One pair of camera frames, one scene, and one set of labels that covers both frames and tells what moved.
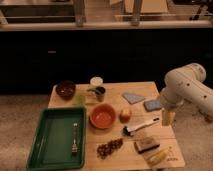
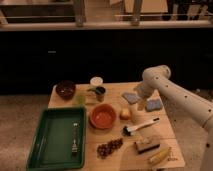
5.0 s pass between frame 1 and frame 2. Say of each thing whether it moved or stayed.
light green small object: stayed
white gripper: moved
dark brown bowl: stayed
